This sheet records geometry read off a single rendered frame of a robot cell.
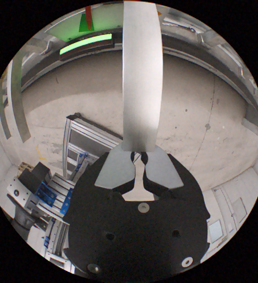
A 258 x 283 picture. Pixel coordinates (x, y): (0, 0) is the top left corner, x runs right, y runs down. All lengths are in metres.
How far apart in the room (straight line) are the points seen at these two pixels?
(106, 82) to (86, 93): 0.25
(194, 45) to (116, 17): 0.22
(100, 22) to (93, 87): 0.82
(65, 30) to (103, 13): 0.10
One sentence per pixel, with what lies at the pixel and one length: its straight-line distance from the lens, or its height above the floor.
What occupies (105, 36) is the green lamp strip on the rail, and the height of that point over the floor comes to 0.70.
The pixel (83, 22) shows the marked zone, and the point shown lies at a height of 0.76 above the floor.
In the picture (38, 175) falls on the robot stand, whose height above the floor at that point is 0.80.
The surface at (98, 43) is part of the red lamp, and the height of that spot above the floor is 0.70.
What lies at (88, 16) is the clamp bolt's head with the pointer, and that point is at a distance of 0.26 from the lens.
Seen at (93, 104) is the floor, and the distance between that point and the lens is 1.02.
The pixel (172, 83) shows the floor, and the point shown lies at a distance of 1.02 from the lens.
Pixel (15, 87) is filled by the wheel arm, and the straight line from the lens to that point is 0.25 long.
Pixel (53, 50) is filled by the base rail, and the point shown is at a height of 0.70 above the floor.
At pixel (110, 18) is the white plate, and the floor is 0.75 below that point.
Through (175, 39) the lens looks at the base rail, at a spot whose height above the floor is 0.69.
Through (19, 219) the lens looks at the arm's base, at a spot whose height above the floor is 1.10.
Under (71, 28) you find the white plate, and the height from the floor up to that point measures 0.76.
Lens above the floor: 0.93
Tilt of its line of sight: 59 degrees down
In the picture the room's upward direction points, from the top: 174 degrees counter-clockwise
